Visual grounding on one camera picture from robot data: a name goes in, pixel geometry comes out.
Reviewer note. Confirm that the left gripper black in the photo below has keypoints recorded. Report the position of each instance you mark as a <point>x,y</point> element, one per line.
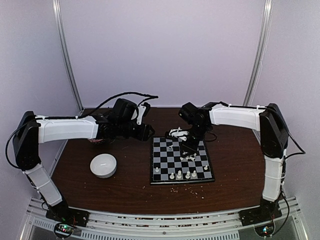
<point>143,135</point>

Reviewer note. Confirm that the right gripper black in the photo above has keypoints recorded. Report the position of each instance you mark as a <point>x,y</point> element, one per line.
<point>185,147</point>

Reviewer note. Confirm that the white chess bishop piece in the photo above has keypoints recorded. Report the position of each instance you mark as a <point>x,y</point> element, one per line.
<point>187,176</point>

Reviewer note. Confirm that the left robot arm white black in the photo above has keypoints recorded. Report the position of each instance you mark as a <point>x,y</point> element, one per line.
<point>125,120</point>

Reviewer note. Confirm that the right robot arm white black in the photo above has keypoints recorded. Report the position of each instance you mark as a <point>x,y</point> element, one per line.
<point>274,136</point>

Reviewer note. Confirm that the pile of white chess pieces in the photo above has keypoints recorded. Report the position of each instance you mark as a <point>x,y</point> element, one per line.
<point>188,157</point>

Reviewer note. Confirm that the black grey chess board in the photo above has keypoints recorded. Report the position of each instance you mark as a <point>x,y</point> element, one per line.
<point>168,167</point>

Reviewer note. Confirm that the red patterned small bowl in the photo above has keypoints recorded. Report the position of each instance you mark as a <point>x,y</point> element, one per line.
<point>97,141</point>

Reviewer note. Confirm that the white ceramic bowl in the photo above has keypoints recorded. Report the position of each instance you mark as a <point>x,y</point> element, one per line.
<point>103,165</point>

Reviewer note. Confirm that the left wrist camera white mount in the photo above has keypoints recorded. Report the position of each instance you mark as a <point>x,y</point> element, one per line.
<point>140,112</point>

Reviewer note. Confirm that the aluminium front rail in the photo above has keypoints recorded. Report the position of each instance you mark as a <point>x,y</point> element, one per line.
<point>219,225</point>

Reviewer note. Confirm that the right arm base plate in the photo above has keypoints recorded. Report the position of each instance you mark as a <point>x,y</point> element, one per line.
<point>257,215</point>

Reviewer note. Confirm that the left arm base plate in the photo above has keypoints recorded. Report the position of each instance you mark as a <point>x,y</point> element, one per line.
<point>74,217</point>

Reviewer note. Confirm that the right aluminium frame post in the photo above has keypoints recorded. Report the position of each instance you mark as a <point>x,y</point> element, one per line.
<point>260,51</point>

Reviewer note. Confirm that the aluminium frame post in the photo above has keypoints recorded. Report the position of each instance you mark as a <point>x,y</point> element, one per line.
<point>56,4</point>
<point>260,51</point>

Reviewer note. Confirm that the left aluminium frame post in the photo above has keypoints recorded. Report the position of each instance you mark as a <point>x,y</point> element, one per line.
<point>56,4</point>

